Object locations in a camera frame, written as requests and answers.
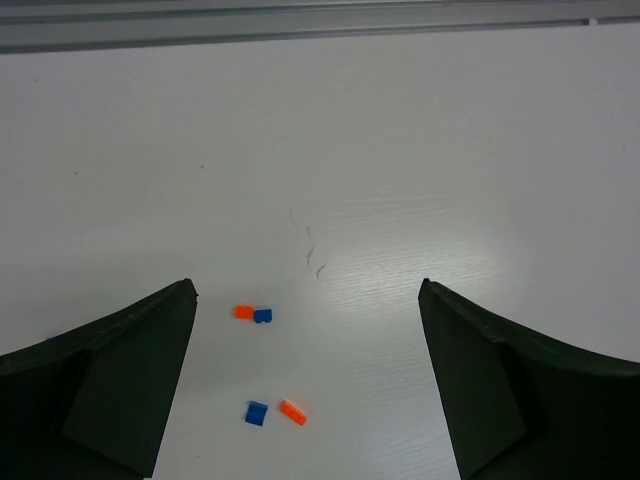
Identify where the small blue lego plate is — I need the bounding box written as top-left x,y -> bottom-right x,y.
253,308 -> 273,324

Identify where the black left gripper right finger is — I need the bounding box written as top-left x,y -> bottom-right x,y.
418,280 -> 639,479

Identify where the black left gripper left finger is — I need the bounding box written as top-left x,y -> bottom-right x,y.
1,279 -> 198,479

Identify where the small orange lego piece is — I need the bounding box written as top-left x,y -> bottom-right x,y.
233,305 -> 255,321

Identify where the small orange lego plate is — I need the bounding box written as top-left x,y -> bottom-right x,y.
279,400 -> 308,426

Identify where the small blue lego brick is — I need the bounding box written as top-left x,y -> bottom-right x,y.
244,401 -> 269,427

